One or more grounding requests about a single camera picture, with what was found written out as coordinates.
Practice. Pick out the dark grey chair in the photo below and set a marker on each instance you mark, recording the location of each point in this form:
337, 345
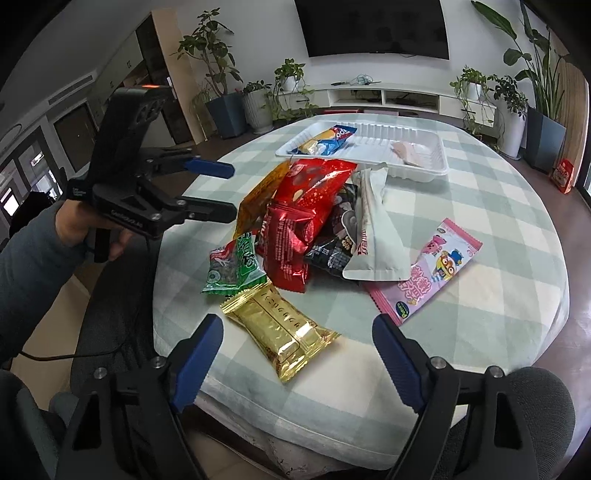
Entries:
115, 314

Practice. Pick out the plant in tall white pot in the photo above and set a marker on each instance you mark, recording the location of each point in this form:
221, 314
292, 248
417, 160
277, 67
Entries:
510, 129

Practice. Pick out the white plastic tray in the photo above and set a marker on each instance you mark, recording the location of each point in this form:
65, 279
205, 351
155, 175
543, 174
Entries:
383, 138

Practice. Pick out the white snack packet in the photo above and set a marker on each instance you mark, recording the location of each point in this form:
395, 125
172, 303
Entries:
378, 240

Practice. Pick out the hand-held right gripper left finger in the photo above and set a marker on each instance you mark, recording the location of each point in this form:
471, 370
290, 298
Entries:
198, 364

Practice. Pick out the red bag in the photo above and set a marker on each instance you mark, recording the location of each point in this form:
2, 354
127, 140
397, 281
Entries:
563, 175

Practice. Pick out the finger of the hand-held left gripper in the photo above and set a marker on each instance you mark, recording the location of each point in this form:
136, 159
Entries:
212, 168
212, 210

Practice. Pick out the dark wooden shelving unit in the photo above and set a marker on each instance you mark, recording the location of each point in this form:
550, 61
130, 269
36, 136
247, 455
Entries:
159, 83

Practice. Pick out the broad-leaf plant in blue pot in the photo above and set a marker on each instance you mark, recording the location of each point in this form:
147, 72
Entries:
545, 138

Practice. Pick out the dark door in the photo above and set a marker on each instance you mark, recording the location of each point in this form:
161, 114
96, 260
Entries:
74, 138

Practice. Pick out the gold foil snack packet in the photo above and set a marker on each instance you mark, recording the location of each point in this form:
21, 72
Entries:
277, 327

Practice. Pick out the grey fabric seat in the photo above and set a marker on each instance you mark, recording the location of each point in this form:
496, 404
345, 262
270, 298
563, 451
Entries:
531, 415

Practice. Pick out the large red snack packet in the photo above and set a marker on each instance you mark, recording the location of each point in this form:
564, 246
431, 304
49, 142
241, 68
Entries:
318, 184

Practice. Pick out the trailing plant in white pot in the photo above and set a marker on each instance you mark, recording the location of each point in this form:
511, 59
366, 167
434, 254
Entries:
473, 90
291, 76

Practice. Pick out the wooden board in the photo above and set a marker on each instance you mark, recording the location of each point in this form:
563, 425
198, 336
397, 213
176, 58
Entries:
575, 115

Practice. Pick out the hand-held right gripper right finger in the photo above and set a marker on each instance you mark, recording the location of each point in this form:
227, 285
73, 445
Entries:
397, 360

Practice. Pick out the person's left forearm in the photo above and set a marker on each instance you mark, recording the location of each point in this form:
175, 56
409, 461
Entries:
27, 277

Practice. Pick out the leafy tree in blue pot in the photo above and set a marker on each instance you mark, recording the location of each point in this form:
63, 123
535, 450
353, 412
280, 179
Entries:
221, 110

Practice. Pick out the person's left hand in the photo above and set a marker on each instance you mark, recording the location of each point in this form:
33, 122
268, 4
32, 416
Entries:
69, 226

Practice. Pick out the white television cabinet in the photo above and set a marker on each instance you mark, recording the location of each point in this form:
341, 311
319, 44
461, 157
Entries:
415, 92

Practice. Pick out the small yellow snack packet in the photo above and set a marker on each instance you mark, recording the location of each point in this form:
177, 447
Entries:
308, 146

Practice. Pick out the small red foil packet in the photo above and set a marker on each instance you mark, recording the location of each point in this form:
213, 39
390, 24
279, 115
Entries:
286, 249

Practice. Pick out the pink cartoon snack packet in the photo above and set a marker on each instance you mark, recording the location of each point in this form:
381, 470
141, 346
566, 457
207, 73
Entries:
434, 272

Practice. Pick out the black wall television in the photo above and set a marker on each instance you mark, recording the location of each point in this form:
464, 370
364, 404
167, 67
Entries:
369, 27

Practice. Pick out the wall air vent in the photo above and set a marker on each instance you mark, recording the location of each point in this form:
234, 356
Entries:
69, 90

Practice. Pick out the blue snack packet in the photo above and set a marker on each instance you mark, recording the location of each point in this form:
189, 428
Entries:
332, 138

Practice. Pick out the plant in ribbed white pot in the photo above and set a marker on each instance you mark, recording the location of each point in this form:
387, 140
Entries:
258, 110

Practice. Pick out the orange snack packet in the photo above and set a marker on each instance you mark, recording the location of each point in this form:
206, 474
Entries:
258, 198

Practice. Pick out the green snack packet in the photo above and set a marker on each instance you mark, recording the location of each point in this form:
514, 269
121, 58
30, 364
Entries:
235, 267

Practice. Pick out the green checkered tablecloth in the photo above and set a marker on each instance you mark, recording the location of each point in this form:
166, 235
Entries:
485, 207

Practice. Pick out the black snack packet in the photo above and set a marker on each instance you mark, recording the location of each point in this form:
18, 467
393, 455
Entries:
341, 221

